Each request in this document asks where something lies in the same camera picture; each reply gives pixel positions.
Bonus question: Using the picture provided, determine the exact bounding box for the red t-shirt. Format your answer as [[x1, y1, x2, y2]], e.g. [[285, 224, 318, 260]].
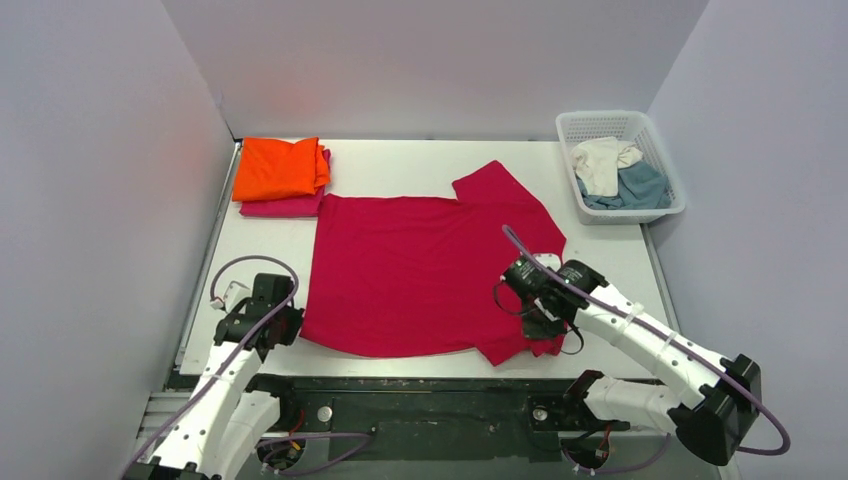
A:
[[301, 161, 566, 365]]

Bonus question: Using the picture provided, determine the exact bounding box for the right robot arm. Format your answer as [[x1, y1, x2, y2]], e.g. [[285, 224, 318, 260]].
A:
[[501, 257, 761, 466]]

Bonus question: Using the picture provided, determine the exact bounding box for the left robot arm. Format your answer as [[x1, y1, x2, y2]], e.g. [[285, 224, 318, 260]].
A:
[[122, 274, 303, 479]]

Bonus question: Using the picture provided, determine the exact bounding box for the folded pink t-shirt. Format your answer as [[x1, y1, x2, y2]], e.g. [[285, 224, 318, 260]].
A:
[[239, 186, 326, 218]]

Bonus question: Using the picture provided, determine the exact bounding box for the folded orange t-shirt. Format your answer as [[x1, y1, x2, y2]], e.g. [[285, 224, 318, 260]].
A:
[[231, 137, 331, 202]]

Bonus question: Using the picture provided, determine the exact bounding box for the white plastic basket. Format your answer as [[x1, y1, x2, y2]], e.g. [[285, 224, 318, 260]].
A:
[[555, 110, 686, 225]]

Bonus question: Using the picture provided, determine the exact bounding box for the blue cloth in basket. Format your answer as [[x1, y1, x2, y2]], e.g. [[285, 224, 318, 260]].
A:
[[577, 162, 672, 210]]

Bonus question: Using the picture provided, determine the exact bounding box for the white cloth in basket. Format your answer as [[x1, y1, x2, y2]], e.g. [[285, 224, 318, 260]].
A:
[[570, 136, 644, 196]]

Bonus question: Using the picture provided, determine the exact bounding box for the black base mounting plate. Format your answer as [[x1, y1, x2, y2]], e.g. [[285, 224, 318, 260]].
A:
[[257, 374, 668, 472]]

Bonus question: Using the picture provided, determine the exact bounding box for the aluminium rail frame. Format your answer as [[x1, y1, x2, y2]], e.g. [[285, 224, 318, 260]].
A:
[[125, 390, 742, 480]]

